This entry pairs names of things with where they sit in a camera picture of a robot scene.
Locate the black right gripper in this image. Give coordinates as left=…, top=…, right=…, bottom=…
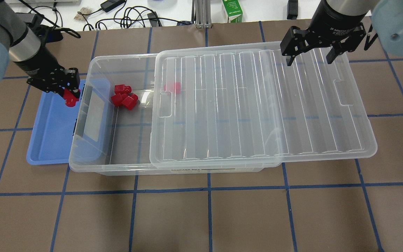
left=280, top=21, right=366, bottom=67

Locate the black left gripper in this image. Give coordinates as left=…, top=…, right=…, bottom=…
left=26, top=46, right=80, bottom=99

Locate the clear plastic box lid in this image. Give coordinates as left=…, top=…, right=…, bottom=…
left=150, top=42, right=377, bottom=170

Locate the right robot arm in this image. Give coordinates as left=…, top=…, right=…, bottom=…
left=280, top=0, right=403, bottom=66

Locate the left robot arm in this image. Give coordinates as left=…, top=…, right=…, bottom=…
left=0, top=0, right=80, bottom=101

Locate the clear plastic storage box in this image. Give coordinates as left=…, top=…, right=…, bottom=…
left=69, top=48, right=288, bottom=176

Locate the blue plastic tray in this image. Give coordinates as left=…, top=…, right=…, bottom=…
left=27, top=93, right=80, bottom=165

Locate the black power adapter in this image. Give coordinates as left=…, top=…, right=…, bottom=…
left=100, top=0, right=126, bottom=13

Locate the green white carton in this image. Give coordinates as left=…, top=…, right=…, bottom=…
left=221, top=0, right=243, bottom=23

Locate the black cable bundle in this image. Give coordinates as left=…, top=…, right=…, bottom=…
left=20, top=0, right=188, bottom=32

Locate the aluminium frame post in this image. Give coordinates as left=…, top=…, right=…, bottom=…
left=192, top=0, right=212, bottom=29

